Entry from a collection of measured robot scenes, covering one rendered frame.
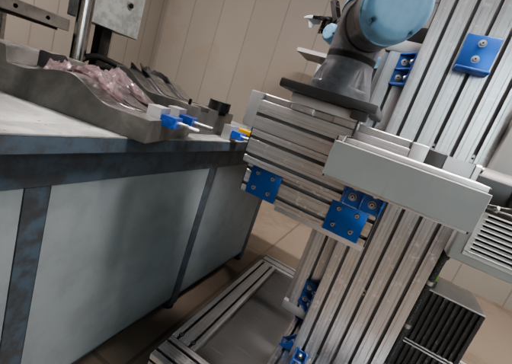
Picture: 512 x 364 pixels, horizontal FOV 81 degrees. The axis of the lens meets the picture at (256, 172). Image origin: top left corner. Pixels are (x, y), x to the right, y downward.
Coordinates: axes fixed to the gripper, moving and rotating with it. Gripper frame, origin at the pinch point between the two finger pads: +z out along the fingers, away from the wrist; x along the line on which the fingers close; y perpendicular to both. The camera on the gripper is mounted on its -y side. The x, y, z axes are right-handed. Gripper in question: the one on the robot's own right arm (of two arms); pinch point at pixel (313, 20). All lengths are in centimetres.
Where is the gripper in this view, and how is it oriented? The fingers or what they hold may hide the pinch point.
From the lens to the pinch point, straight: 180.4
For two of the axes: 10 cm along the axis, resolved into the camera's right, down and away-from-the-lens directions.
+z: -5.9, -3.7, 7.2
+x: 7.8, -0.3, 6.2
